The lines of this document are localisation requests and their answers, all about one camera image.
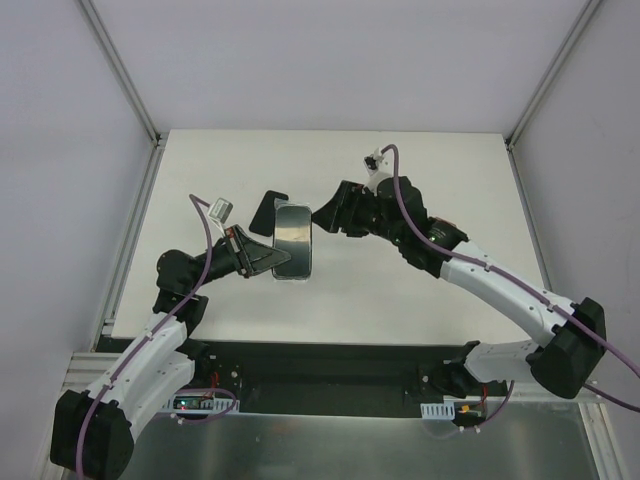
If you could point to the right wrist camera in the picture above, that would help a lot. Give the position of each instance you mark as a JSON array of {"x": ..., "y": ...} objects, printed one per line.
[{"x": 378, "y": 169}]

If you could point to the left aluminium frame post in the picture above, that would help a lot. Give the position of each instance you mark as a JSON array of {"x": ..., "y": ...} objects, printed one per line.
[{"x": 109, "y": 50}]

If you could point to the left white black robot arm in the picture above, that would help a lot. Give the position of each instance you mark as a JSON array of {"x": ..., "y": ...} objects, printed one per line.
[{"x": 95, "y": 430}]

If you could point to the white cable duct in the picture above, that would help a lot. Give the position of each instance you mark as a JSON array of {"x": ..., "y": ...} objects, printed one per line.
[
  {"x": 442, "y": 411},
  {"x": 200, "y": 404}
]

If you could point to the aluminium frame front rail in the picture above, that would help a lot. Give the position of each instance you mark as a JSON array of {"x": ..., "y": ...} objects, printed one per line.
[{"x": 86, "y": 367}]

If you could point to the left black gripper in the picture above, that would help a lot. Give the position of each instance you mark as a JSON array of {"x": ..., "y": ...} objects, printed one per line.
[{"x": 239, "y": 251}]

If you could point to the right aluminium frame post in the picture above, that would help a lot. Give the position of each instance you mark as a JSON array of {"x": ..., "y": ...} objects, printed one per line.
[{"x": 577, "y": 30}]

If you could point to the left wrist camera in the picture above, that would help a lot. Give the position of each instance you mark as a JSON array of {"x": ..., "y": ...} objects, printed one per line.
[{"x": 220, "y": 210}]

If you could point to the black phone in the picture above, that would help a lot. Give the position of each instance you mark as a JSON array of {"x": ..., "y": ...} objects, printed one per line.
[
  {"x": 263, "y": 221},
  {"x": 293, "y": 235}
]

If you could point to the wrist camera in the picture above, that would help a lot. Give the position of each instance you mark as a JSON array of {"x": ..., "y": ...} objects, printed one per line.
[
  {"x": 378, "y": 169},
  {"x": 220, "y": 210}
]

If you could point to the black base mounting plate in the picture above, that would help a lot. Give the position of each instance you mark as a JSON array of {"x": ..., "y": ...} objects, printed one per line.
[{"x": 336, "y": 380}]

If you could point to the aluminium frame post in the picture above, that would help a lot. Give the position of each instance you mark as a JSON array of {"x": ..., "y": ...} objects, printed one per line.
[
  {"x": 577, "y": 30},
  {"x": 109, "y": 50}
]

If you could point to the left white cable duct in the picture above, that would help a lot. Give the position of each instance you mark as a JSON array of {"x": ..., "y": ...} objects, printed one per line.
[{"x": 200, "y": 404}]

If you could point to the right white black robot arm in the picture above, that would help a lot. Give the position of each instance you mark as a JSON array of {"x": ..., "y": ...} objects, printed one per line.
[{"x": 562, "y": 347}]

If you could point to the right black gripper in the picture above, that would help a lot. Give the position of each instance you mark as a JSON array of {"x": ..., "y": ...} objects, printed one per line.
[{"x": 347, "y": 209}]

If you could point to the right white cable duct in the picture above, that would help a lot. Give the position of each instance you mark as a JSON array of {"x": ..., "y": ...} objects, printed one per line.
[{"x": 442, "y": 411}]

